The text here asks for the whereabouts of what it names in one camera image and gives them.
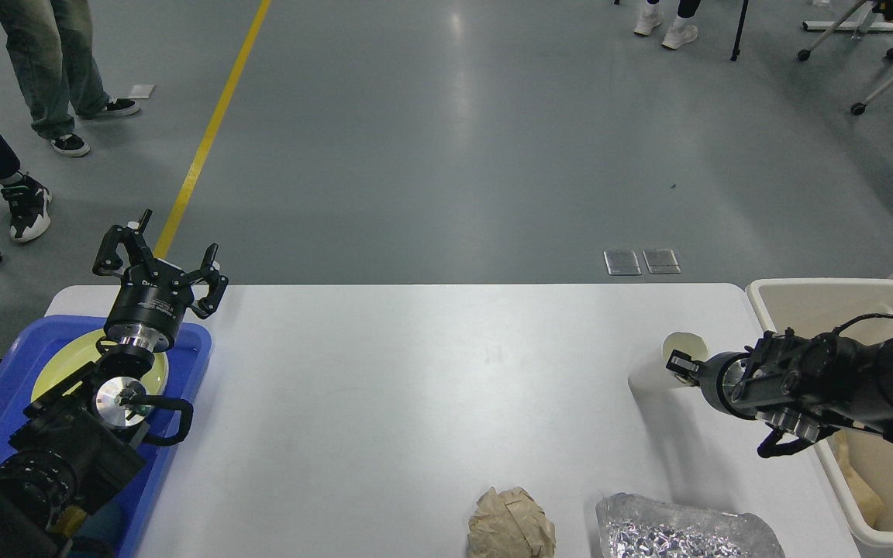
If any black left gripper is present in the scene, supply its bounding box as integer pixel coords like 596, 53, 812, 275
91, 209, 228, 353

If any white paper cup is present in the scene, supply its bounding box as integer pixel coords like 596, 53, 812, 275
628, 332, 708, 395

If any crumpled brown paper ball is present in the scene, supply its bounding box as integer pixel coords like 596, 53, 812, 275
467, 487, 557, 557

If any beige plastic bin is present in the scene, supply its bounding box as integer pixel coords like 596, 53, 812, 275
746, 278, 893, 549

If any blue plastic tray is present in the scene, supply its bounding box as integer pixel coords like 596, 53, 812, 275
0, 315, 212, 557

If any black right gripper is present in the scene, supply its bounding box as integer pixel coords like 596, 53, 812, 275
665, 350, 753, 418

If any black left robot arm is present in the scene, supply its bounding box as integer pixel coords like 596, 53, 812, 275
0, 211, 229, 557

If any brown paper in bin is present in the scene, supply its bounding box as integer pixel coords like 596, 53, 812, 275
829, 432, 885, 528

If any rolling chair base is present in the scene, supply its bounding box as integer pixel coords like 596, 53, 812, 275
789, 1, 893, 121

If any person in black leggings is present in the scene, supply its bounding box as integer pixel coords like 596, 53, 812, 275
633, 0, 702, 51

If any black tripod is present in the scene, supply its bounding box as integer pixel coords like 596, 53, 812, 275
729, 0, 750, 61

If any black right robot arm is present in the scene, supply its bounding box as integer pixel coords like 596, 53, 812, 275
665, 321, 893, 458

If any yellow plate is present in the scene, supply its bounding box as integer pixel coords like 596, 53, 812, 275
29, 329, 169, 401

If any floor outlet plate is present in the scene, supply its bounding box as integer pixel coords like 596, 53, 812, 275
603, 250, 683, 277

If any person in baggy jeans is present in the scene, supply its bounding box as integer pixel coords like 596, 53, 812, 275
0, 1, 140, 158

